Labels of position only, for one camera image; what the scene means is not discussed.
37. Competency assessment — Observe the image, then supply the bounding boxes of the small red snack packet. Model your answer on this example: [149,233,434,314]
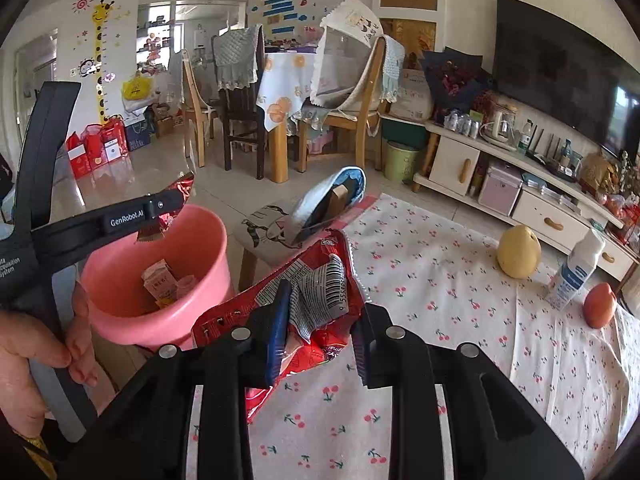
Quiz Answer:
[137,171,195,243]

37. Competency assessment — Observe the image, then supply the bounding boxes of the red chocolate snack wrapper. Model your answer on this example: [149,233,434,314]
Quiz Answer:
[192,229,368,420]

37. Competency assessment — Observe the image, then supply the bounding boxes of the blue white milk carton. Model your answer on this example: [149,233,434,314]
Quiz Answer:
[141,259,178,309]

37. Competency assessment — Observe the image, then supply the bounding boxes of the person's left hand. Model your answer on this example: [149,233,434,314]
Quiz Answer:
[1,285,114,439]

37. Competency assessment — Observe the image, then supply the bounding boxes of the pink plastic bucket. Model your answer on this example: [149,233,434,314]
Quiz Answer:
[81,205,234,351]

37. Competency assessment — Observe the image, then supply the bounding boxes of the red gift boxes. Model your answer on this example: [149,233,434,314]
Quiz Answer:
[64,115,128,179]

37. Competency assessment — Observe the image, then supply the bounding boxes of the red apple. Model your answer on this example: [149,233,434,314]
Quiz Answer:
[582,283,617,330]

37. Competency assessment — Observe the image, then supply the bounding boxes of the cherry print tablecloth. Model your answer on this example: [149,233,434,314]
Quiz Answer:
[184,192,640,480]

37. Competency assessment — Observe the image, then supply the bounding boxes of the yellow pear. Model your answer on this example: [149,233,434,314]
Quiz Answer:
[497,224,541,280]

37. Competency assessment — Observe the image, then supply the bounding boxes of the white plastic milk bottle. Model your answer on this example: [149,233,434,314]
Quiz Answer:
[546,229,605,310]

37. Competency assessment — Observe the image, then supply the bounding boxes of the yellow bag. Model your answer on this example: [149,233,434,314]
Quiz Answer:
[122,72,153,101]

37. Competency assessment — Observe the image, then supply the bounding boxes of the light wooden chair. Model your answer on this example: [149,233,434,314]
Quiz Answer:
[180,49,218,168]

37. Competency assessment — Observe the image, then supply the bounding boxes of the cat print stool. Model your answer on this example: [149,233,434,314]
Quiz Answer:
[232,196,354,292]

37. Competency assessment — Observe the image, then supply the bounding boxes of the pink storage box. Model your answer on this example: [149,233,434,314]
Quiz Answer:
[478,160,523,216]

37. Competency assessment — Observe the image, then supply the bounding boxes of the white TV cabinet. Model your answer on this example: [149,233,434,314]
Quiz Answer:
[412,122,622,254]

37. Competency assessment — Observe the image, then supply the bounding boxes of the green waste bin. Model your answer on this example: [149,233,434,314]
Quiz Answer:
[384,141,420,183]

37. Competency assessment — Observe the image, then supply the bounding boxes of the dark wooden chair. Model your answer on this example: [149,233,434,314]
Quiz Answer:
[212,24,267,180]

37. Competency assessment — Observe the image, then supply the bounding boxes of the dining table orange print cloth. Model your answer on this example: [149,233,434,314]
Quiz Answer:
[255,50,321,184]

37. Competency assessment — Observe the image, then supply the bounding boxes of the electric kettle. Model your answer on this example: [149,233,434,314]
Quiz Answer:
[480,104,518,151]

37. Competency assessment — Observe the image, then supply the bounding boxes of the dark flower bouquet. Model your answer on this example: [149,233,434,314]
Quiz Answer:
[420,47,492,125]

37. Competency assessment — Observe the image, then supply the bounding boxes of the wooden chair with cover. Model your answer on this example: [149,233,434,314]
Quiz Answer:
[297,0,405,172]

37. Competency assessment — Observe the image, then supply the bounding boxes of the black flat television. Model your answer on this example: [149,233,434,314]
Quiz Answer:
[492,0,639,160]

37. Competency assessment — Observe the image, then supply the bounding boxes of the giraffe height wall sticker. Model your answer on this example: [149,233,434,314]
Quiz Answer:
[70,0,127,128]

